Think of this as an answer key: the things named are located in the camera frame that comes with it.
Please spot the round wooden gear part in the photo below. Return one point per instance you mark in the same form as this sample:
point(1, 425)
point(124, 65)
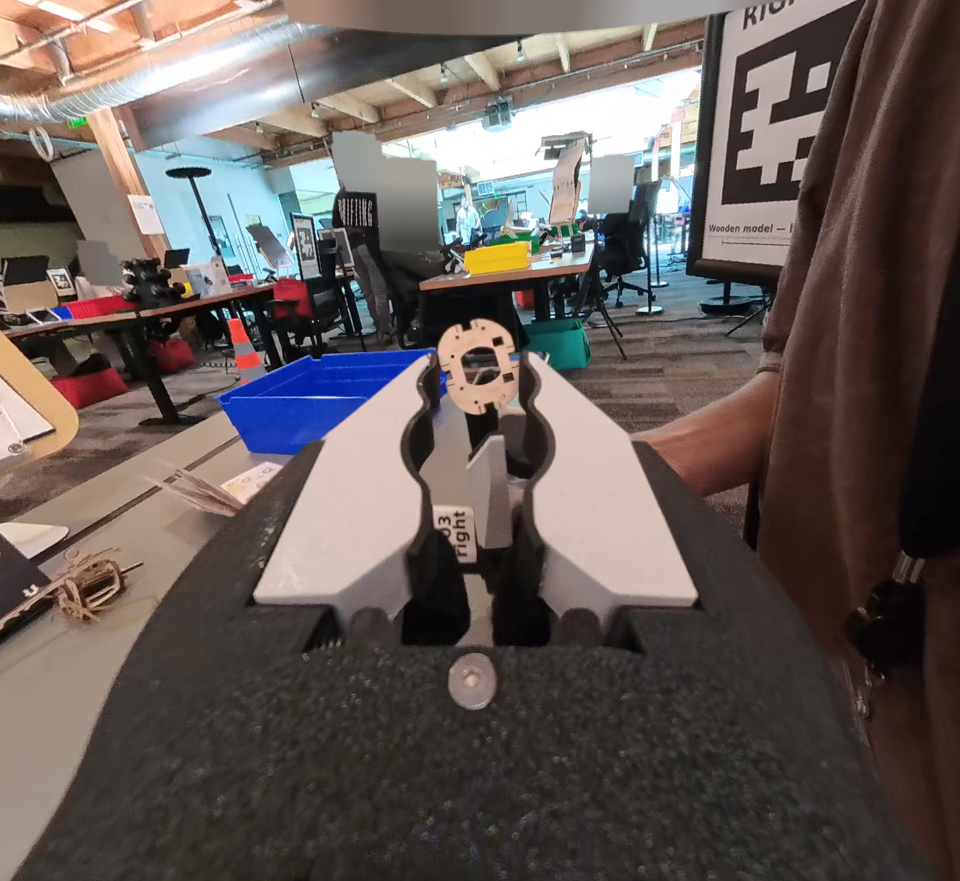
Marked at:
point(457, 348)

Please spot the black kit box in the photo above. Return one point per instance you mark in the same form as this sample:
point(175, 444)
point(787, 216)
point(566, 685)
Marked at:
point(19, 588)

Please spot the black bulky device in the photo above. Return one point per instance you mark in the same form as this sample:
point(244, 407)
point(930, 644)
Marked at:
point(150, 285)

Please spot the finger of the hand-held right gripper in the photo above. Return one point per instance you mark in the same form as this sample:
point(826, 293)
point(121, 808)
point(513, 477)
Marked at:
point(487, 498)

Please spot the silver air duct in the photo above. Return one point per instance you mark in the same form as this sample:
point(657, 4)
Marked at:
point(150, 86)

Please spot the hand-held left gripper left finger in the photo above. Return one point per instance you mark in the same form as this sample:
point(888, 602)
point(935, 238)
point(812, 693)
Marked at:
point(345, 521)

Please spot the rounded wooden board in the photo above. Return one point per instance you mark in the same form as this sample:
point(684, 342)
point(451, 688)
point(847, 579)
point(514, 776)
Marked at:
point(22, 408)

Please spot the framed black-white marker sign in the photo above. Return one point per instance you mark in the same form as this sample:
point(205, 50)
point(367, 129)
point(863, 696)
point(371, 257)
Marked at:
point(750, 221)

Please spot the red plastic bin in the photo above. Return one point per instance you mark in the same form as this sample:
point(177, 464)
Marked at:
point(90, 386)
point(97, 306)

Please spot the cardboard structure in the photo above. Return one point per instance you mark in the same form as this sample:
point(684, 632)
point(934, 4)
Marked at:
point(566, 183)

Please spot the white instruction booklet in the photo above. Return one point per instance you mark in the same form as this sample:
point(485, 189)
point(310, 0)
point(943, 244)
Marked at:
point(240, 483)

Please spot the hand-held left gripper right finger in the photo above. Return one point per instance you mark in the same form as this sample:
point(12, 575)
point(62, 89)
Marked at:
point(607, 521)

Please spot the black office chair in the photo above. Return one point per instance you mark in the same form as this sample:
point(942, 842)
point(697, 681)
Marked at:
point(622, 251)

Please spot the yellow plastic bin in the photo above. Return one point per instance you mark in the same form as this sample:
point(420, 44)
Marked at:
point(495, 258)

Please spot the black tripod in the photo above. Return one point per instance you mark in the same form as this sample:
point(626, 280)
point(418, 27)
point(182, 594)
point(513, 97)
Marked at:
point(604, 318)

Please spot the orange traffic cone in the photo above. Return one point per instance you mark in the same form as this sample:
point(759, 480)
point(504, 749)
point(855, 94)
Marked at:
point(246, 356)

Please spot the assembled wooden model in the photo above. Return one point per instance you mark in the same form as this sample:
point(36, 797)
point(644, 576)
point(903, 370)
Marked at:
point(86, 585)

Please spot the person's right forearm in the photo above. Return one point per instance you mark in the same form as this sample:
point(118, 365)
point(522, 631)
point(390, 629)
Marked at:
point(705, 446)

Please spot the green storage bin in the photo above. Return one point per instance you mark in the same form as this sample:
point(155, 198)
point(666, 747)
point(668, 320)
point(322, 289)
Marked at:
point(559, 345)

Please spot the black floor lamp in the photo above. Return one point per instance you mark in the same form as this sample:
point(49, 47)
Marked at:
point(199, 206)

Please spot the blue plastic bin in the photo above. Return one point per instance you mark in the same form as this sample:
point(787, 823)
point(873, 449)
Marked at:
point(300, 401)

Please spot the black key fob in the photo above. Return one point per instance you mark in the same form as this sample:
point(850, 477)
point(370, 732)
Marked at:
point(885, 618)

